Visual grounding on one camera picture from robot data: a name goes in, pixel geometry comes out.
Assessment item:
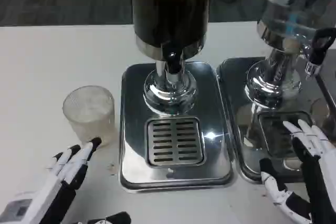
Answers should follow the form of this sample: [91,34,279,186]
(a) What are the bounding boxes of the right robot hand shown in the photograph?
[259,119,336,224]

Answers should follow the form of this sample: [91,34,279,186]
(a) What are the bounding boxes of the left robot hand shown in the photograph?
[0,136,132,224]

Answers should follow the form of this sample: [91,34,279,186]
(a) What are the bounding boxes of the clear ribbed glass cup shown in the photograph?
[62,85,119,147]

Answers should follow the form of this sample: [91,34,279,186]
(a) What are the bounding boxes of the steel slotted drain grid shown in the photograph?
[145,116,207,168]
[258,111,314,156]

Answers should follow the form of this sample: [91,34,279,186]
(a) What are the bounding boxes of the steel drip tray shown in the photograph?
[119,60,235,193]
[216,56,336,184]

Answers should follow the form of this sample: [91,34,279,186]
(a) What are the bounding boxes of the black dispenser tap with loop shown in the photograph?
[304,27,336,77]

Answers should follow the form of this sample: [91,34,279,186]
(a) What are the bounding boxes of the clear chrome drink dispenser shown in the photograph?
[244,0,336,110]

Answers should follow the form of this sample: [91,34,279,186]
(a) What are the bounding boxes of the dark drink dispenser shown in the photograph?
[128,0,212,116]

